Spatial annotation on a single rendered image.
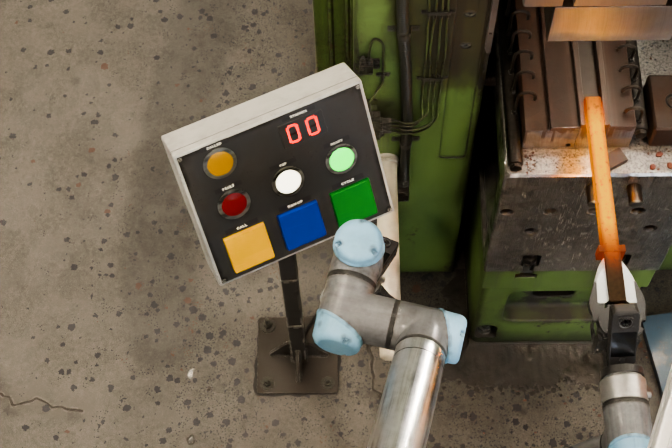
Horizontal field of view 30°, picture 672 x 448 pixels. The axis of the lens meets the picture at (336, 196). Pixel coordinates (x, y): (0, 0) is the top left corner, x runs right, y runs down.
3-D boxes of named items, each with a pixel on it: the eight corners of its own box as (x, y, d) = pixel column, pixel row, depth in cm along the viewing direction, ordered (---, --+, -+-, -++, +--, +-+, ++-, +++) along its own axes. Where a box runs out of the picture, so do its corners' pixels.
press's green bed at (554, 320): (617, 344, 314) (657, 269, 272) (468, 345, 314) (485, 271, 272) (596, 150, 339) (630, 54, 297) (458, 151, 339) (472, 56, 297)
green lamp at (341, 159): (355, 172, 216) (355, 160, 212) (328, 173, 216) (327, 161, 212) (355, 156, 217) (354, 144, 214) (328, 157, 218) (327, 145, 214)
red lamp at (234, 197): (248, 217, 213) (246, 206, 209) (221, 218, 213) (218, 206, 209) (249, 201, 214) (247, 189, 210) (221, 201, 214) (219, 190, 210)
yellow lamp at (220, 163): (235, 177, 208) (232, 165, 204) (206, 178, 208) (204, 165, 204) (235, 161, 209) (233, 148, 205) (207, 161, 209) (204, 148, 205)
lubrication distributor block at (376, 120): (389, 148, 257) (391, 114, 245) (359, 148, 257) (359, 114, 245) (389, 133, 258) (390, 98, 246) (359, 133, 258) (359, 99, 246)
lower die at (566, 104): (628, 147, 235) (637, 124, 227) (521, 148, 235) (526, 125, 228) (606, -35, 254) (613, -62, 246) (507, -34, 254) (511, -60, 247)
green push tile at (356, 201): (378, 213, 222) (369, 179, 218) (340, 229, 221) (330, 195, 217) (374, 208, 224) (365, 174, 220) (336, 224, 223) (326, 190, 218)
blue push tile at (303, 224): (327, 235, 221) (317, 201, 217) (288, 251, 219) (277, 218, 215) (323, 230, 222) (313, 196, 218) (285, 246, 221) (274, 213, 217)
